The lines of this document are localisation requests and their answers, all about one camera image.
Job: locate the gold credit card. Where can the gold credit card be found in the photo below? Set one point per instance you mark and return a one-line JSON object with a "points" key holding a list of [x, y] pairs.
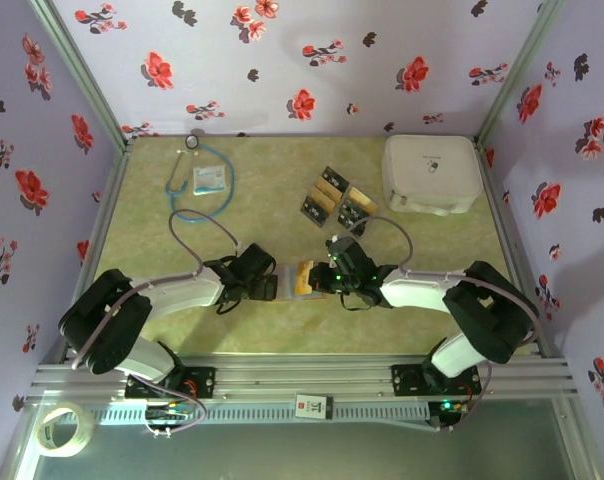
{"points": [[364, 201], [327, 189], [302, 280], [332, 200]]}

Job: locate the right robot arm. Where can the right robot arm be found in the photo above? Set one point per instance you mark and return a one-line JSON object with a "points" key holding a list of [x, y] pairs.
{"points": [[417, 292]]}

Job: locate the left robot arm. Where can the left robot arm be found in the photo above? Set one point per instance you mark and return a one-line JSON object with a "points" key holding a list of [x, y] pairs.
{"points": [[182, 295]]}

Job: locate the white blue sachet packet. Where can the white blue sachet packet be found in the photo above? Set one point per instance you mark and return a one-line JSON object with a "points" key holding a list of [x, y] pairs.
{"points": [[208, 180]]}

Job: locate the small white label box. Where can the small white label box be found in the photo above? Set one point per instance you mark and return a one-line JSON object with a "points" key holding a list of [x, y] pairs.
{"points": [[312, 406]]}

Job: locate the white zipped medical case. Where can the white zipped medical case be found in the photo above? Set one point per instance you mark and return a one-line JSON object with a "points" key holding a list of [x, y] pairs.
{"points": [[432, 170]]}

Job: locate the blue stethoscope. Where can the blue stethoscope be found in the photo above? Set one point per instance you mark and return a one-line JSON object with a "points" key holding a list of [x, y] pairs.
{"points": [[192, 141]]}

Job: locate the clear tape roll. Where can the clear tape roll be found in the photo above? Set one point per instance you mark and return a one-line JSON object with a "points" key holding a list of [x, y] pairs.
{"points": [[47, 440]]}

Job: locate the aluminium frame beam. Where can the aluminium frame beam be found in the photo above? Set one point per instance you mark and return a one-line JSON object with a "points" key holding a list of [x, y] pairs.
{"points": [[307, 380]]}

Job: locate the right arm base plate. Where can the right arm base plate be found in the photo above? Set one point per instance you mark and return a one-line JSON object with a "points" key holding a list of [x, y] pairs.
{"points": [[407, 380]]}

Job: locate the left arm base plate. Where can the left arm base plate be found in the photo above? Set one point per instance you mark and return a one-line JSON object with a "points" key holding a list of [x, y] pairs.
{"points": [[202, 382]]}

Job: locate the aluminium table edge rail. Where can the aluminium table edge rail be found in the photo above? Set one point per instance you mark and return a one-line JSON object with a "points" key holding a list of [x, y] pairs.
{"points": [[511, 250], [98, 250]]}

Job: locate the aluminium frame post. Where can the aluminium frame post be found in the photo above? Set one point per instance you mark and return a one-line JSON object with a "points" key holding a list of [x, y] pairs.
{"points": [[518, 75], [83, 75]]}

